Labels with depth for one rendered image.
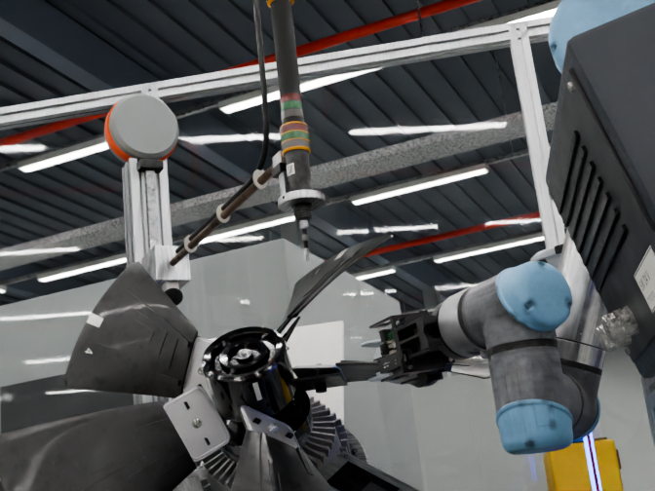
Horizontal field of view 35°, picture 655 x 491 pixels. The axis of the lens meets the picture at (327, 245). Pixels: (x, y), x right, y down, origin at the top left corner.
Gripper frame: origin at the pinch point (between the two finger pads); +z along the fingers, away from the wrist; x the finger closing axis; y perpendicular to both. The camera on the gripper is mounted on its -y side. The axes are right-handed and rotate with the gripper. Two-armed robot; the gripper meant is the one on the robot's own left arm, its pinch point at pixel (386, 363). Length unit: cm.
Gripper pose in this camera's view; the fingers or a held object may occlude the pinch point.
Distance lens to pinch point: 138.6
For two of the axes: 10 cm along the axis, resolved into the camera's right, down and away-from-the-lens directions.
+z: -4.8, 3.1, 8.2
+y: -8.6, 0.5, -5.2
